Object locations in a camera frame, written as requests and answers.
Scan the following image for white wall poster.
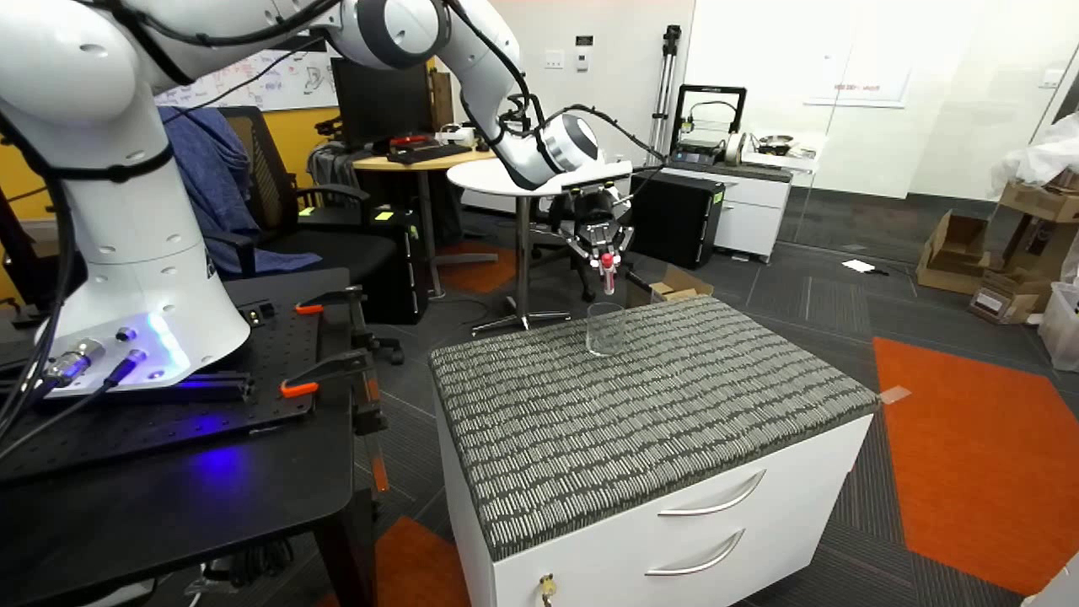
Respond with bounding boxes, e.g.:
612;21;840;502
153;46;341;114

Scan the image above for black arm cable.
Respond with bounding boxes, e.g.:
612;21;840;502
442;0;668;166

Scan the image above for black red keyboard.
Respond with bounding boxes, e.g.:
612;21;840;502
383;133;479;170

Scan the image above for black base cables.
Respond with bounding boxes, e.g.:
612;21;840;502
0;112;148;465

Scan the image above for black clamp orange handle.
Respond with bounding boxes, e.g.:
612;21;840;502
291;282;371;342
274;345;377;407

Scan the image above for black chair with jacket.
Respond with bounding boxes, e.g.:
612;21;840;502
214;105;434;331

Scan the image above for black storage cabinet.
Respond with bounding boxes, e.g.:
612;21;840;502
627;170;727;272

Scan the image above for black computer tower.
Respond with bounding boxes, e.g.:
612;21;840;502
360;199;430;331

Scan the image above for round white table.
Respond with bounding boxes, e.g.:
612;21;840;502
445;154;609;342

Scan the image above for white storage cabinet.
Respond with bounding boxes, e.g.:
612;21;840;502
717;166;795;264

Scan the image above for red marker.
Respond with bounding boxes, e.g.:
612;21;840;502
597;246;624;299

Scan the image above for white storage bin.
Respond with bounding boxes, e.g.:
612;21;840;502
1035;279;1079;378

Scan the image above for black tripod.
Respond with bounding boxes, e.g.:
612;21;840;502
645;25;688;175

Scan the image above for black monitor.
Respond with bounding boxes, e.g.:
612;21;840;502
325;54;439;151

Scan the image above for grey carpet mat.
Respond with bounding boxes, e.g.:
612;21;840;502
427;293;880;563

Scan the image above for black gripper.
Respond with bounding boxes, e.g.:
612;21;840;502
561;186;639;272

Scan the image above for open brown cardboard box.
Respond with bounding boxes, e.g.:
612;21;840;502
909;205;993;299

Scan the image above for black 3D printer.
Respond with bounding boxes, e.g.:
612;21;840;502
668;82;751;175

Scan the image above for large brown cardboard box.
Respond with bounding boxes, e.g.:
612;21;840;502
967;212;1079;331

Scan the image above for small brown cardboard box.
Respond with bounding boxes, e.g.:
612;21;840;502
648;264;717;308

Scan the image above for silver drawer handle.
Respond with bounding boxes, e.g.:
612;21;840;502
652;465;772;524
639;525;747;584

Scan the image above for clear plastic bag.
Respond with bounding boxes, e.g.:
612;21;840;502
1008;108;1079;188

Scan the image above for black robot table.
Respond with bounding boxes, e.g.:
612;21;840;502
0;264;392;607

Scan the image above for white drawer cabinet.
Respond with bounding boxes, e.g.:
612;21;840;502
439;407;876;607

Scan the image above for wooden desk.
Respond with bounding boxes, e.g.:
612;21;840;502
349;139;514;305

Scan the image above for blue jacket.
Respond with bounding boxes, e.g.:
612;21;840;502
148;105;325;279

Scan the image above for flat brown cardboard box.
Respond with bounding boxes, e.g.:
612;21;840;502
993;166;1079;231

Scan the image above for clear drinking glass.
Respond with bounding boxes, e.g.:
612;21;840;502
579;312;645;360

